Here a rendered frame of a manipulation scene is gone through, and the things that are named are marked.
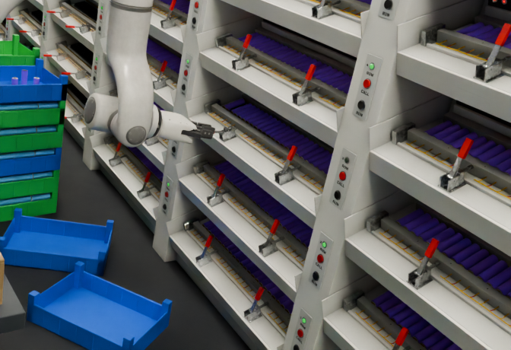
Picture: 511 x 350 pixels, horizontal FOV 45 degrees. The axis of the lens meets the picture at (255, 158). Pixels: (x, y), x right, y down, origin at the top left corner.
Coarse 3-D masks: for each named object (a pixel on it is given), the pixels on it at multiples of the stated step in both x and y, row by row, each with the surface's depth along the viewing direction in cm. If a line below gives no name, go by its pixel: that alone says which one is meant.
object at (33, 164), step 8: (56, 152) 201; (0, 160) 190; (8, 160) 191; (16, 160) 193; (24, 160) 195; (32, 160) 196; (40, 160) 198; (48, 160) 200; (56, 160) 202; (0, 168) 190; (8, 168) 192; (16, 168) 194; (24, 168) 196; (32, 168) 198; (40, 168) 200; (48, 168) 201; (56, 168) 203; (0, 176) 191
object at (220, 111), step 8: (216, 104) 177; (216, 112) 176; (224, 112) 173; (224, 120) 171; (232, 120) 169; (240, 120) 168; (240, 128) 166; (248, 128) 163; (248, 136) 162; (256, 136) 160; (264, 136) 159; (264, 144) 158; (272, 144) 155; (280, 152) 152; (288, 152) 151; (296, 160) 148; (304, 168) 145; (312, 168) 144; (304, 176) 144; (312, 176) 143; (320, 176) 141; (320, 184) 142
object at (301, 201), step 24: (216, 96) 179; (240, 96) 184; (192, 120) 176; (216, 144) 166; (240, 144) 162; (240, 168) 158; (264, 168) 151; (288, 192) 141; (312, 192) 140; (312, 216) 134
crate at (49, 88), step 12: (36, 60) 204; (0, 72) 199; (12, 72) 201; (36, 72) 205; (48, 72) 203; (0, 84) 197; (12, 84) 183; (24, 84) 185; (36, 84) 187; (48, 84) 190; (60, 84) 192; (0, 96) 181; (12, 96) 184; (24, 96) 186; (36, 96) 189; (48, 96) 191; (60, 96) 194
